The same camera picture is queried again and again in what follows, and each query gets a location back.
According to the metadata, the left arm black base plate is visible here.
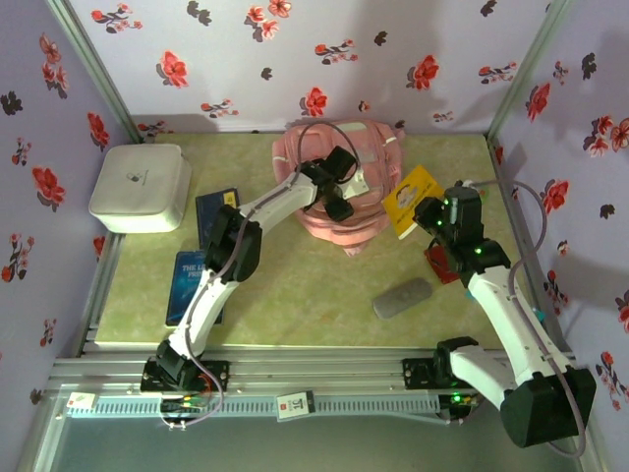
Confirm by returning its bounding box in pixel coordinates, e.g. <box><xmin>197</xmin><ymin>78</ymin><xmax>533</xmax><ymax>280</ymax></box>
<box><xmin>141</xmin><ymin>358</ymin><xmax>231</xmax><ymax>393</ymax></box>

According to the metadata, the pink school backpack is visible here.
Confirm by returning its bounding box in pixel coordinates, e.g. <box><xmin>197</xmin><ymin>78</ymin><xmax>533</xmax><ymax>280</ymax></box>
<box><xmin>271</xmin><ymin>119</ymin><xmax>407</xmax><ymax>259</ymax></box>

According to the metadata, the white label card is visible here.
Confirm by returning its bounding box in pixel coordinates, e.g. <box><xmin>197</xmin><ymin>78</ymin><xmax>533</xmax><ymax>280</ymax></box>
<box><xmin>275</xmin><ymin>388</ymin><xmax>317</xmax><ymax>423</ymax></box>

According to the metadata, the dark blue book yellow label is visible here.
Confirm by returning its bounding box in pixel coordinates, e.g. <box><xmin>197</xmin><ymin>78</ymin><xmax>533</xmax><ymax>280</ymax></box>
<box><xmin>195</xmin><ymin>186</ymin><xmax>243</xmax><ymax>250</ymax></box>

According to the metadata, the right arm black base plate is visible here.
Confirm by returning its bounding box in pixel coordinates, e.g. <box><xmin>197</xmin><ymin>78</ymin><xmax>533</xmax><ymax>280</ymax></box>
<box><xmin>401</xmin><ymin>357</ymin><xmax>446</xmax><ymax>390</ymax></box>

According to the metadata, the aluminium cross rail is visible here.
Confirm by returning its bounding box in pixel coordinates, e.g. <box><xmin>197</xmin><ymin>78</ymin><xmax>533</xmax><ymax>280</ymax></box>
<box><xmin>46</xmin><ymin>346</ymin><xmax>594</xmax><ymax>394</ymax></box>

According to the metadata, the red notebook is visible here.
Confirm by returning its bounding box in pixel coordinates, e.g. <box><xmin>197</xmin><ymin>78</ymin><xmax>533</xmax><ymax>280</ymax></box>
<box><xmin>424</xmin><ymin>245</ymin><xmax>464</xmax><ymax>286</ymax></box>

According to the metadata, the left arm grey cable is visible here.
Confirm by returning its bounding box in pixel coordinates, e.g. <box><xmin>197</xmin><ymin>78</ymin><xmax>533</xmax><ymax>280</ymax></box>
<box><xmin>159</xmin><ymin>121</ymin><xmax>359</xmax><ymax>431</ymax></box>

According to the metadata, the grey slotted cable duct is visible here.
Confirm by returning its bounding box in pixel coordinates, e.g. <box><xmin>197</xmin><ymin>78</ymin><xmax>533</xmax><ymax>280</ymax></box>
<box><xmin>66</xmin><ymin>392</ymin><xmax>441</xmax><ymax>420</ymax></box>

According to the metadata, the controller board with wires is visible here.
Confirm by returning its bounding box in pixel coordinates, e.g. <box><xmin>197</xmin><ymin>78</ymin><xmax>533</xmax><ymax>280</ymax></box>
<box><xmin>159</xmin><ymin>391</ymin><xmax>221</xmax><ymax>432</ymax></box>
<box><xmin>439</xmin><ymin>390</ymin><xmax>484</xmax><ymax>426</ymax></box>

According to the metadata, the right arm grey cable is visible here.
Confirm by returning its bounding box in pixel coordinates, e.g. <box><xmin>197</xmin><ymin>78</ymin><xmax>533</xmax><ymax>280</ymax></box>
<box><xmin>461</xmin><ymin>177</ymin><xmax>589</xmax><ymax>461</ymax></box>

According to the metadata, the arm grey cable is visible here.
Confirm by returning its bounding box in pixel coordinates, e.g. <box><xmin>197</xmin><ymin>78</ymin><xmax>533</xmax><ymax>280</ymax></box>
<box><xmin>461</xmin><ymin>177</ymin><xmax>589</xmax><ymax>461</ymax></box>
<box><xmin>159</xmin><ymin>121</ymin><xmax>359</xmax><ymax>431</ymax></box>

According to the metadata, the blue Little Prince book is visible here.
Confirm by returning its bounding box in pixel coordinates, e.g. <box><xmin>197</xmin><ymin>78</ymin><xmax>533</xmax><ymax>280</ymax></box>
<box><xmin>164</xmin><ymin>250</ymin><xmax>225</xmax><ymax>327</ymax></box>

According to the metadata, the yellow picture book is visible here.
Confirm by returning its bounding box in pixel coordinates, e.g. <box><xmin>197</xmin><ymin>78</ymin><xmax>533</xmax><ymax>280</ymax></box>
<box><xmin>381</xmin><ymin>164</ymin><xmax>441</xmax><ymax>241</ymax></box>

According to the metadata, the grey pencil case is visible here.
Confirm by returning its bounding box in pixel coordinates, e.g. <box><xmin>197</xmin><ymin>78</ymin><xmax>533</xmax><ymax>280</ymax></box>
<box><xmin>372</xmin><ymin>276</ymin><xmax>435</xmax><ymax>322</ymax></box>

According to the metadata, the aluminium frame post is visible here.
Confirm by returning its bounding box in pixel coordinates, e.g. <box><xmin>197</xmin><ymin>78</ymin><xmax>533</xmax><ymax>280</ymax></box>
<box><xmin>46</xmin><ymin>0</ymin><xmax>144</xmax><ymax>145</ymax></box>
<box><xmin>485</xmin><ymin>0</ymin><xmax>575</xmax><ymax>140</ymax></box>

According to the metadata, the small white red tag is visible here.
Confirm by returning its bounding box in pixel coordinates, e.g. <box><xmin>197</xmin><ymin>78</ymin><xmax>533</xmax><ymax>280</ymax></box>
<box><xmin>66</xmin><ymin>391</ymin><xmax>99</xmax><ymax>411</ymax></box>

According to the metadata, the white lidded storage box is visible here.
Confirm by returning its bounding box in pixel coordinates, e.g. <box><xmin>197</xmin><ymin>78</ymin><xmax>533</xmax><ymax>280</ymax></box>
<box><xmin>87</xmin><ymin>143</ymin><xmax>194</xmax><ymax>235</ymax></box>

